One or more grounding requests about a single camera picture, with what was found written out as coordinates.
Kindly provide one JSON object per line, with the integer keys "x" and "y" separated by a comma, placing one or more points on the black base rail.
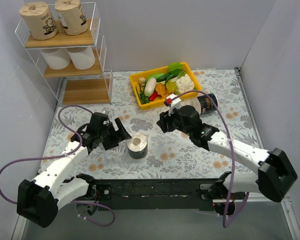
{"x": 151, "y": 194}

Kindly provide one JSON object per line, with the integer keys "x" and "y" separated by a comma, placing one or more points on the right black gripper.
{"x": 167, "y": 122}

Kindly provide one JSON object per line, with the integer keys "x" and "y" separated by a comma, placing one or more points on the white toilet paper roll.
{"x": 83, "y": 58}
{"x": 56, "y": 58}

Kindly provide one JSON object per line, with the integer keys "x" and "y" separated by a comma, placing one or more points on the orange yellow pepper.
{"x": 160, "y": 89}

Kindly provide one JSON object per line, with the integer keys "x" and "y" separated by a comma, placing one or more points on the black roll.
{"x": 203, "y": 105}
{"x": 137, "y": 146}

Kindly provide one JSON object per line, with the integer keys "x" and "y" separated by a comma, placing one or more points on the green herb sprig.
{"x": 143, "y": 93}

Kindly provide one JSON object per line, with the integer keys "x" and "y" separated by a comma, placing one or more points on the green cucumber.
{"x": 162, "y": 77}

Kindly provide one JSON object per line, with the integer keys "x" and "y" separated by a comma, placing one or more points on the floral table mat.
{"x": 170, "y": 155}

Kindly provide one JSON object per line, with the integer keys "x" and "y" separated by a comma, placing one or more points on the yellow plastic bin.
{"x": 169, "y": 83}

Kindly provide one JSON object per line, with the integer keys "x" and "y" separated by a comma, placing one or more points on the small mushroom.
{"x": 141, "y": 80}

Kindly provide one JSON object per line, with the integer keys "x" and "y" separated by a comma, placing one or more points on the white radish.
{"x": 150, "y": 87}

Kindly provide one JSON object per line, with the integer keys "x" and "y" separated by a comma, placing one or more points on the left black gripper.
{"x": 114, "y": 133}

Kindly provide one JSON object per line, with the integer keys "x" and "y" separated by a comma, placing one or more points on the green leafy vegetable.
{"x": 175, "y": 67}

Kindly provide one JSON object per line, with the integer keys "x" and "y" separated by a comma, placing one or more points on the white cauliflower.
{"x": 184, "y": 84}

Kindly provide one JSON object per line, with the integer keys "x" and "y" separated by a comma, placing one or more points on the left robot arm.
{"x": 55, "y": 172}

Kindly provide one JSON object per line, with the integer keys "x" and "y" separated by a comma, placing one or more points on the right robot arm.
{"x": 271, "y": 172}

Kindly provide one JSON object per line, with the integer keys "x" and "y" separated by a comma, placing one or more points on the white wire wooden shelf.
{"x": 71, "y": 86}

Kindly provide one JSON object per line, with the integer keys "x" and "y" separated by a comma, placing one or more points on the brown paper roll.
{"x": 39, "y": 19}
{"x": 71, "y": 16}

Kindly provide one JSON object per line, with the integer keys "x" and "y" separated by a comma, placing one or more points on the red chili pepper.
{"x": 153, "y": 96}

